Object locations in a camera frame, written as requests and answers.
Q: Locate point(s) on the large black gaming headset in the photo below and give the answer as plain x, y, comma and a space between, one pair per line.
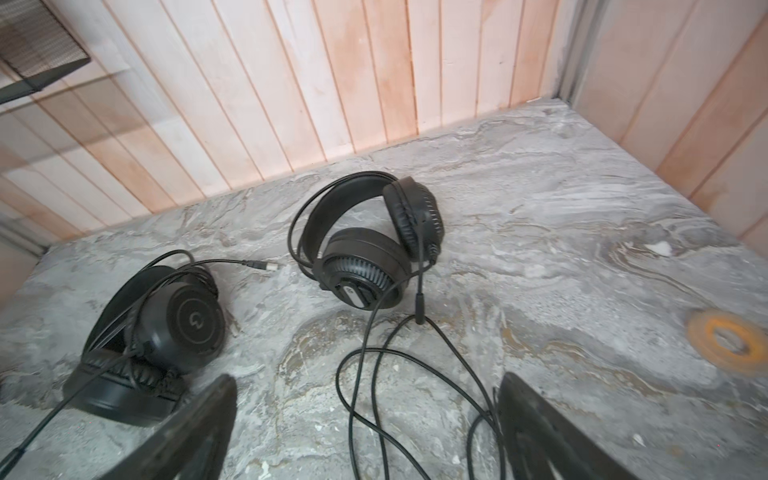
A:
164, 323

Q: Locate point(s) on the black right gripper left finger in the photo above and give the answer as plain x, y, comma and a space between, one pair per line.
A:
193, 444

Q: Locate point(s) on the small black wired headphones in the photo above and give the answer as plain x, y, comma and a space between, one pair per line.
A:
367, 269

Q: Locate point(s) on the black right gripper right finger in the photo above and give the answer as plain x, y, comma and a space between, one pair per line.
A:
541, 443

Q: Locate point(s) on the black wire mesh wall basket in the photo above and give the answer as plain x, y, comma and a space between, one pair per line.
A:
36, 47

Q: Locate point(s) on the small brown round disc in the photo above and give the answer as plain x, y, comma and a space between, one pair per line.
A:
728, 342

